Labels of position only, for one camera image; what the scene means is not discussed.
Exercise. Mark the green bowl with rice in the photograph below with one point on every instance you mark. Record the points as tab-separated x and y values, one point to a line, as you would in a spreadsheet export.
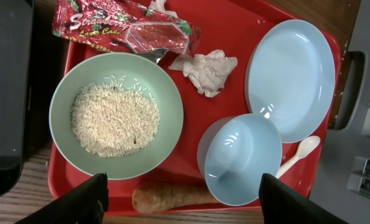
116	113

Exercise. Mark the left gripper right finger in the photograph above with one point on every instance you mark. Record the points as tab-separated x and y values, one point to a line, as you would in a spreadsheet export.
281	204

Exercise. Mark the white plastic spoon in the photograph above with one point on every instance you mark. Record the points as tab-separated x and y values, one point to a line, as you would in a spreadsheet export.
305	147

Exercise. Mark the red strawberry cake wrapper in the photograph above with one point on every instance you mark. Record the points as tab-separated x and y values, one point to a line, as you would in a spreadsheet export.
123	26

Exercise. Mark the light blue plate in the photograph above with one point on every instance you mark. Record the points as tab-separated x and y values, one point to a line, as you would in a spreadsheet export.
290	79

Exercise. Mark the black plastic tray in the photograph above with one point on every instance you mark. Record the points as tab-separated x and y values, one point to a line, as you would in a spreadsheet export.
16	20

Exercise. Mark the red serving tray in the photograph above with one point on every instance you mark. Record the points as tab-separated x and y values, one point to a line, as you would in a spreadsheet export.
236	27

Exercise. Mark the light blue small bowl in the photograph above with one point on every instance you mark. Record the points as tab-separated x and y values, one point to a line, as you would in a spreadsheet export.
234	153

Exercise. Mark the orange carrot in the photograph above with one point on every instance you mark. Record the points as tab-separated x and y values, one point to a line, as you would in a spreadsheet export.
153	197

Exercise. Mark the crumpled white tissue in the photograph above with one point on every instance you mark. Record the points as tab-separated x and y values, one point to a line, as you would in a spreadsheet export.
207	73

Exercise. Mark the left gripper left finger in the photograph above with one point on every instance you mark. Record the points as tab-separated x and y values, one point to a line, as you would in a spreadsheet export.
87	203

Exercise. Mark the grey dishwasher rack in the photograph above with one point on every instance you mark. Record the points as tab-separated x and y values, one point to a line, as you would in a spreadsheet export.
342	182

